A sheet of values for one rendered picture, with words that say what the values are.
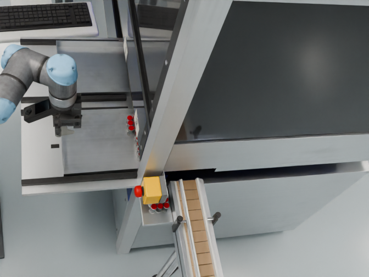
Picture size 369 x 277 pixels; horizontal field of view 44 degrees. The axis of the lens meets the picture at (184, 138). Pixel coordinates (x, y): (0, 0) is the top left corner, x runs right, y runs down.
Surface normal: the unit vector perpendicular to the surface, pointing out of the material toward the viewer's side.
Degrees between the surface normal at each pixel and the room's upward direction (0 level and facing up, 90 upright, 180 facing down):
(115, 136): 0
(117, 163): 0
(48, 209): 0
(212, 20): 90
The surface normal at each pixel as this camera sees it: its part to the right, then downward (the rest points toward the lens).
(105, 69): 0.22, -0.49
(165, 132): 0.18, 0.87
